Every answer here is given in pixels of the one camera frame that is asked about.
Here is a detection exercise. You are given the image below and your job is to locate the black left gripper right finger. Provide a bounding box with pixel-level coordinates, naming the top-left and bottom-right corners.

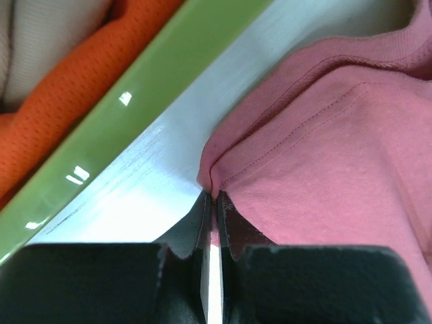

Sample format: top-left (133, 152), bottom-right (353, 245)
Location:
top-left (217, 192), bottom-right (431, 323)

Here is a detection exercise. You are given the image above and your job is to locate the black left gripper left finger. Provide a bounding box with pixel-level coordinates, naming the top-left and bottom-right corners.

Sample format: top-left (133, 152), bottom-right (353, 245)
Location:
top-left (1, 192), bottom-right (211, 323)

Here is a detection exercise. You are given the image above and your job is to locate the pink t shirt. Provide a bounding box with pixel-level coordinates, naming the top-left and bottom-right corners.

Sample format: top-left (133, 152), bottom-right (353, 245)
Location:
top-left (198, 1), bottom-right (431, 304)

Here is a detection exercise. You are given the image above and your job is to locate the green laundry basket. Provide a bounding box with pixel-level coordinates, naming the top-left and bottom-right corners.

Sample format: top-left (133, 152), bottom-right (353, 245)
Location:
top-left (0, 0), bottom-right (281, 266)

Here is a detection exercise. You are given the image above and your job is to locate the orange garment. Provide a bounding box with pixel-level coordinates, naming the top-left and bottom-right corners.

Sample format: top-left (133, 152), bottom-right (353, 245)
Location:
top-left (1, 1), bottom-right (182, 207)

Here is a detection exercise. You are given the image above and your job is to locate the beige garment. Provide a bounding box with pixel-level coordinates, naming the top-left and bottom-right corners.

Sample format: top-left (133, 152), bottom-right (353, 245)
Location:
top-left (1, 0), bottom-right (111, 113)

